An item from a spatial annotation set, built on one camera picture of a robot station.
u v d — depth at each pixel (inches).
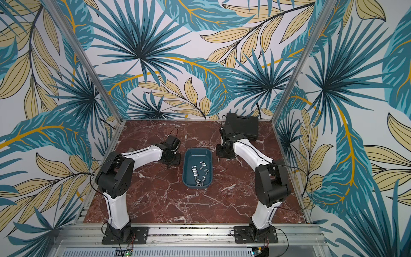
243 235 28.8
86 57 33.7
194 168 37.3
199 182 35.3
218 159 38.9
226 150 30.3
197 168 37.4
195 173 36.4
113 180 20.0
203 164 37.7
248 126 44.5
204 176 35.7
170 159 33.0
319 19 28.4
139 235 28.9
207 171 37.0
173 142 31.5
